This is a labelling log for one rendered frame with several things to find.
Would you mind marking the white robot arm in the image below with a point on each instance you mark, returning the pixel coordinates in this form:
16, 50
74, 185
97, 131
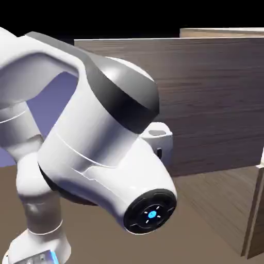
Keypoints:
88, 144

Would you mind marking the dark wood cabinet door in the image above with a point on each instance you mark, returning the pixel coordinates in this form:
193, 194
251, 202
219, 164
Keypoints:
206, 99

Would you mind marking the wooden cabinet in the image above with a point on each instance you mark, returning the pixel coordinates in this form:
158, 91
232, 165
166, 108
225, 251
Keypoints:
216, 33

